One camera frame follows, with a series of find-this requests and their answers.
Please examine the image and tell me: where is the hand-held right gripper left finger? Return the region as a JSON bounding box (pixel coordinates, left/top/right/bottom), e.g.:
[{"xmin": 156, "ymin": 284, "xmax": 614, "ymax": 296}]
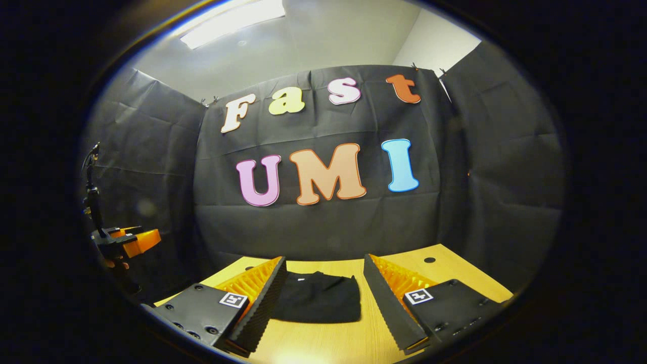
[{"xmin": 142, "ymin": 256, "xmax": 288, "ymax": 354}]

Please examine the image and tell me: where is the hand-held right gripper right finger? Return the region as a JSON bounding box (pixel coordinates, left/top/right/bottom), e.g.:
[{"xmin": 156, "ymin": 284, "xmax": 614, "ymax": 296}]
[{"xmin": 363, "ymin": 253, "xmax": 514, "ymax": 353}]

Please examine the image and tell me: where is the black backdrop cloth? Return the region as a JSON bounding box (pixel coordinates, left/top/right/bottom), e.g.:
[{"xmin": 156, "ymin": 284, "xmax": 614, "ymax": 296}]
[{"xmin": 81, "ymin": 40, "xmax": 564, "ymax": 304}]

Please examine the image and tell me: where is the ceiling light panel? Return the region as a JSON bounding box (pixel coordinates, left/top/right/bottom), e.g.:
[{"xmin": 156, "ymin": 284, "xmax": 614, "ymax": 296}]
[{"xmin": 179, "ymin": 0, "xmax": 286, "ymax": 50}]

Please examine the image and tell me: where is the black buttoned shirt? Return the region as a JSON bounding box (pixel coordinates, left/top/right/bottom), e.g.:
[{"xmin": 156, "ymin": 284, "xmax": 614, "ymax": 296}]
[{"xmin": 270, "ymin": 271, "xmax": 362, "ymax": 323}]

